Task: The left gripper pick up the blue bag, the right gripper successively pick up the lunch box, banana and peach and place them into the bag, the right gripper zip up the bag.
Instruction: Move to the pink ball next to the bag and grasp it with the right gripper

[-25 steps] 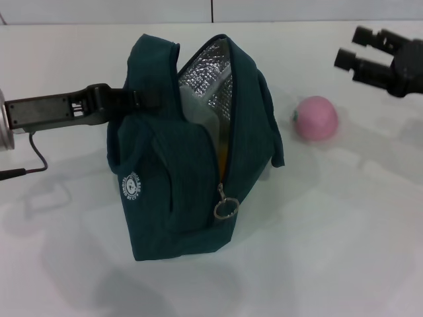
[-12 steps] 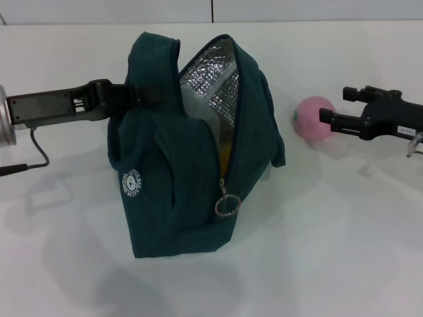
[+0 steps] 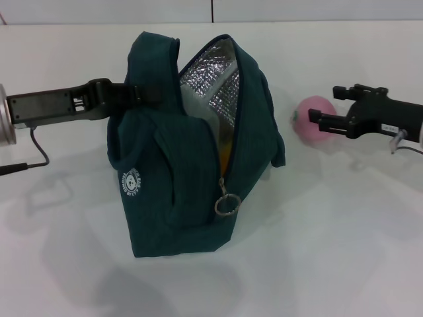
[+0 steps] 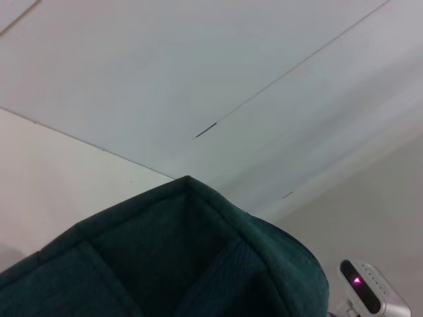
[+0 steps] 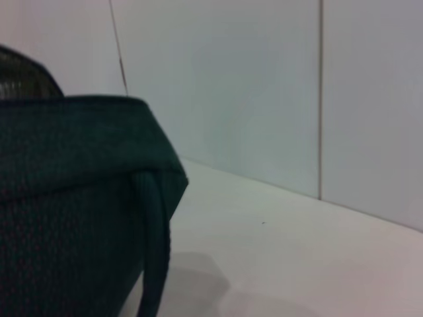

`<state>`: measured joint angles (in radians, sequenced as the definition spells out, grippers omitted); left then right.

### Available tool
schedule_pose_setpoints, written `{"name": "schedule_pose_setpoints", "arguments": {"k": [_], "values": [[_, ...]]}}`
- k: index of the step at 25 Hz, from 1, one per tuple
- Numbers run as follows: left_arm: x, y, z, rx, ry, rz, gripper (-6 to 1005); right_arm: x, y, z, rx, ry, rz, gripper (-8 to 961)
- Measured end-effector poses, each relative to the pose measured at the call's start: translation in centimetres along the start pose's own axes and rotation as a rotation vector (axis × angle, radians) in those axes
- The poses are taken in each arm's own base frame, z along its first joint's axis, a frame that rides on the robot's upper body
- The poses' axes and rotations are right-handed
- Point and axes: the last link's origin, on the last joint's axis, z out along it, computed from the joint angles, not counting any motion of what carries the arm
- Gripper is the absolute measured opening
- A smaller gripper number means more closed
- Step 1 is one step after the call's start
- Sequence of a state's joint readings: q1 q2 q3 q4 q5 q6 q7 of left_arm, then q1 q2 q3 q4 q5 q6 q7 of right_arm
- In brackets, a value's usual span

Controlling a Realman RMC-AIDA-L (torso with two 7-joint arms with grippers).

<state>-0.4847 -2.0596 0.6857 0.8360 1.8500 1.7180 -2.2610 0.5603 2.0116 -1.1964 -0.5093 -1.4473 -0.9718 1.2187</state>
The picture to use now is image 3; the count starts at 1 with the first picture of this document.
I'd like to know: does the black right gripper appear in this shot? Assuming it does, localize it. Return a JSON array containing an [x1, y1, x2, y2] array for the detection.
[[308, 84, 423, 143]]

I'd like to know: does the dark teal insulated lunch bag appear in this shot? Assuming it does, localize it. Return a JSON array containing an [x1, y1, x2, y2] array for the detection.
[[107, 30, 287, 259]]

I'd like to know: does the dark left gripper cable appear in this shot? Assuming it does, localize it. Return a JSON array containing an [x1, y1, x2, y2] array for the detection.
[[0, 127, 50, 176]]

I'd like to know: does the dark gripper cable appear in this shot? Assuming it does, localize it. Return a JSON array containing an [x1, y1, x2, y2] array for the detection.
[[0, 127, 50, 176], [389, 129, 423, 155]]

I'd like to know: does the dark right gripper cable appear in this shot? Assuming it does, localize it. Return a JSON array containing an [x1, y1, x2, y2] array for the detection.
[[389, 129, 423, 155]]

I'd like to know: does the yellow banana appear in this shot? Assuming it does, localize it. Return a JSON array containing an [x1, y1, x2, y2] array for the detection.
[[218, 141, 233, 172]]

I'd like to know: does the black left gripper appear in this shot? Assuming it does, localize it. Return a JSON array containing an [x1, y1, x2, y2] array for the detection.
[[6, 78, 161, 125]]

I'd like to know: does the pink toy peach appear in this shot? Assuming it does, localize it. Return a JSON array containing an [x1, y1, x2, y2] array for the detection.
[[290, 95, 338, 145]]

